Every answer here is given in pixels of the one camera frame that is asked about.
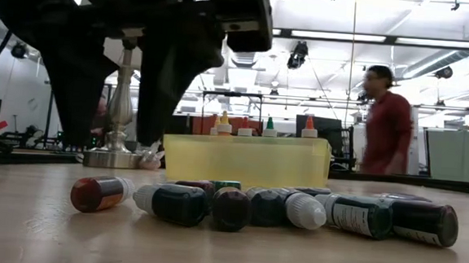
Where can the small maroon coloring bottle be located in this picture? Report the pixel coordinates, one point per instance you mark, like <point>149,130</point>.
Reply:
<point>198,185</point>

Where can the yellow translucent plastic tray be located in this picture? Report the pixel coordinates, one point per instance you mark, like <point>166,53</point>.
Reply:
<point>249,161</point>

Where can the black overhead camera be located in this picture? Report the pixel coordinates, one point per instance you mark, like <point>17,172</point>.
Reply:
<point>298,56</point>

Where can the large orange food coloring bottle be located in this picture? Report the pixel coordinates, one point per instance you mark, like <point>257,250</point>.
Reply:
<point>214,129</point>

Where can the white-shaded silver table lamp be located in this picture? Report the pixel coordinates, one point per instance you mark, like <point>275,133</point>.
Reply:
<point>119,108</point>

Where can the large red food coloring bottle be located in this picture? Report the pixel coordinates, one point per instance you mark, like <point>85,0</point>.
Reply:
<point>244,131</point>

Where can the person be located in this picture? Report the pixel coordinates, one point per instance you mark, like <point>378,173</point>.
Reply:
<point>388,124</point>

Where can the large yellow food coloring bottle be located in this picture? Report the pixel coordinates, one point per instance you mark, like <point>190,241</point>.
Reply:
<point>223,127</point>

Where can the black background robot arm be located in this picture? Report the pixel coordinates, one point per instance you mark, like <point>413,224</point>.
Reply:
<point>30,137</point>

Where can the small red food coloring bottle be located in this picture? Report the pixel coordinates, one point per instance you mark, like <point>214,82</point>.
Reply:
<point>100,193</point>

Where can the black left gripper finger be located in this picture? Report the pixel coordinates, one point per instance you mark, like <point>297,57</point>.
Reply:
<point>74,89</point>
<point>164,82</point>

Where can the crumpled clear plastic wrap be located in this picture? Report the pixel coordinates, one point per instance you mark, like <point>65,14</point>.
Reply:
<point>151,161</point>

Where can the small dark red coloring bottle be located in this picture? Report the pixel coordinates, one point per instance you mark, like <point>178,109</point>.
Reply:
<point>424,222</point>

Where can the grey-green room partition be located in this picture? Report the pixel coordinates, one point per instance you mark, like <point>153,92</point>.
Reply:
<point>461,155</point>

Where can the black round ceiling fixture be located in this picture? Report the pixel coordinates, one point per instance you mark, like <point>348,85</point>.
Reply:
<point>444,72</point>
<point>19,50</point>

